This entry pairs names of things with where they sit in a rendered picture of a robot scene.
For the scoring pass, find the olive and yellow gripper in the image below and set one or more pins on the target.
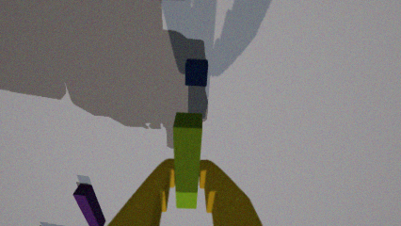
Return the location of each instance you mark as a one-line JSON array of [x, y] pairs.
[[229, 205]]

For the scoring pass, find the small dark blue cube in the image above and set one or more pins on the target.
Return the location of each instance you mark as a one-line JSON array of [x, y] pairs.
[[196, 72]]

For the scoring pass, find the purple rod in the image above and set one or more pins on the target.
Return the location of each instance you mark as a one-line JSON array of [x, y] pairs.
[[88, 203]]

